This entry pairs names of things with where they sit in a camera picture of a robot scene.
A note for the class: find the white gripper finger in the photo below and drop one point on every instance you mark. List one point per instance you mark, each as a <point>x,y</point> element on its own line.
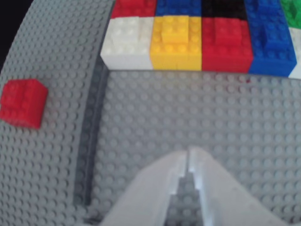
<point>225,202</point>
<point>143,200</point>

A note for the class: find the dark grey brick wall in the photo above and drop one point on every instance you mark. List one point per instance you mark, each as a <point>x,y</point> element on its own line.
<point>91,141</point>

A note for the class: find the red brick cube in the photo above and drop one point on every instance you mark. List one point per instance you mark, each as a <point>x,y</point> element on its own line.
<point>225,51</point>
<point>21,103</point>
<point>134,8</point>

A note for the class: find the yellow brick cube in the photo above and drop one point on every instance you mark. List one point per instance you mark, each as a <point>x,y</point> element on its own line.
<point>176,49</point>

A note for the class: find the green brick cube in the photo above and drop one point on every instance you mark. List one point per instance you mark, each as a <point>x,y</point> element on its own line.
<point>292,11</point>

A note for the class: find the white brick cube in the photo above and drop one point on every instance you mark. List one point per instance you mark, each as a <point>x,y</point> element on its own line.
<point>127,47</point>
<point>296,58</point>

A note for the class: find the black brick cube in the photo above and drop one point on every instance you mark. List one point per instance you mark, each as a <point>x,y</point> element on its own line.
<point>223,8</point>

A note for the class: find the blue brick cube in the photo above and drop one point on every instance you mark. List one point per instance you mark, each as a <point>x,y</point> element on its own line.
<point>178,7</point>
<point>270,56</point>
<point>263,5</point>

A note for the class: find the grey studded baseplate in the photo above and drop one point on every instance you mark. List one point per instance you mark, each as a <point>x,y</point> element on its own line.
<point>164,106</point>

